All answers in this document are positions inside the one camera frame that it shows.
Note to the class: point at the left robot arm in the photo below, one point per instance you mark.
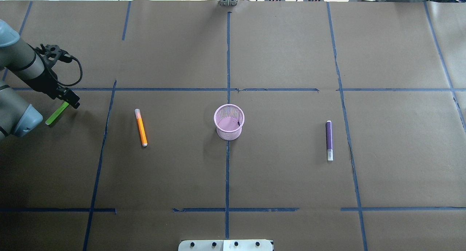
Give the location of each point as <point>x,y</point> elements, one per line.
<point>34,66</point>

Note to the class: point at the purple highlighter pen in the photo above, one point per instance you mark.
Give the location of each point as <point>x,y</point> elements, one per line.
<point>329,140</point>

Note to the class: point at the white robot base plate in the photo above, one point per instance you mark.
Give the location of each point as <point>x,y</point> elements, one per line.
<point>227,245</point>

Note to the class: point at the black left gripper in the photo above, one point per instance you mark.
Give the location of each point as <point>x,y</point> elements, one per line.
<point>45,81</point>

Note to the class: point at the green highlighter pen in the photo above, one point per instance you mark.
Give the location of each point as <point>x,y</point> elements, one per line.
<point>55,115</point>

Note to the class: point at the orange highlighter pen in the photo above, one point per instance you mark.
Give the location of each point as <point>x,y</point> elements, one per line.
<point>141,128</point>

